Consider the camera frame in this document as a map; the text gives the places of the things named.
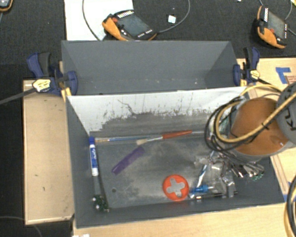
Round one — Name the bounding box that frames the grey tool with green head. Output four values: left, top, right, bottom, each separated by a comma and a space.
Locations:
91, 175, 110, 214

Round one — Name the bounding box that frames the red handled paintbrush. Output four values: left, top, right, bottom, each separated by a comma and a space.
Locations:
135, 130, 194, 146

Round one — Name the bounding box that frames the small blue plastic tube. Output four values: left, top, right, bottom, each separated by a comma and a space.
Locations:
189, 184, 215, 198

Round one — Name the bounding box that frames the purple comb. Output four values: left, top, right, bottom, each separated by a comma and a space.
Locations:
110, 146, 147, 175

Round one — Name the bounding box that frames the pale wood board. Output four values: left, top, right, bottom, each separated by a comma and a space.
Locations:
17, 77, 76, 226

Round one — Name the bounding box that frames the thin black pen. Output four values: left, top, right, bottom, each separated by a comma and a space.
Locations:
195, 190, 239, 201

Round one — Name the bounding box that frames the blue and white marker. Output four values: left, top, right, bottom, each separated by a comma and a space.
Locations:
88, 136, 100, 178

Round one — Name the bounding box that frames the grey metal bin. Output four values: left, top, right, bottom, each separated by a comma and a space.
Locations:
60, 29, 286, 229

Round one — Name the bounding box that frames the orange disc with cross hole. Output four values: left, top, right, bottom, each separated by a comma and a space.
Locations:
161, 173, 190, 203

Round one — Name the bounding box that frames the thin blue handled paintbrush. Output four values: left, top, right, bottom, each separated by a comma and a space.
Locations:
94, 131, 206, 144

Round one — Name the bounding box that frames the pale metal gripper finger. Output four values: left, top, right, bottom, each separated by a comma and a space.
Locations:
195, 162, 224, 187
222, 176, 237, 199

